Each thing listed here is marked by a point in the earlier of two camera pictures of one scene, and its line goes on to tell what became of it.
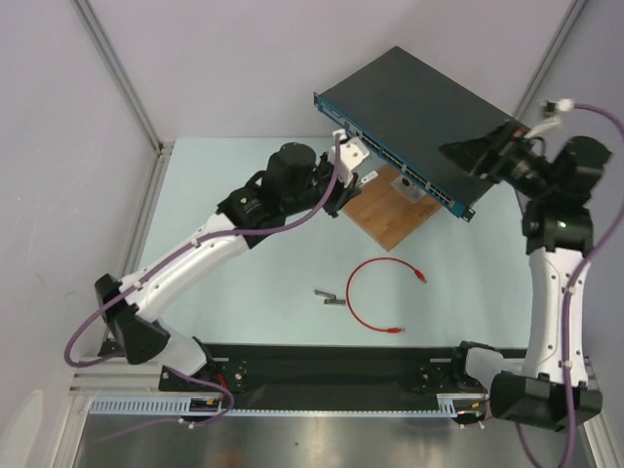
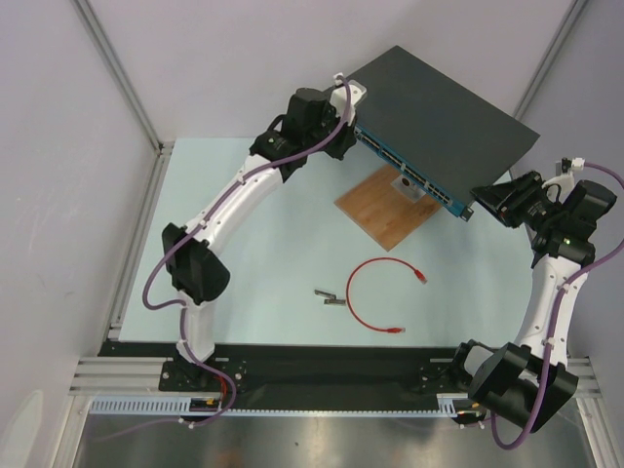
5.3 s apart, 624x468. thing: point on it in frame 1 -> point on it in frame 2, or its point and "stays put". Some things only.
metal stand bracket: (407, 186) stays put
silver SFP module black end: (325, 293) stays put
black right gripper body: (494, 159) -> (503, 206)
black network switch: (404, 111) stays put
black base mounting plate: (395, 370) stays put
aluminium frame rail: (120, 377) stays put
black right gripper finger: (477, 154) -> (496, 196)
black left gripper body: (323, 177) -> (329, 123)
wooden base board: (384, 213) stays put
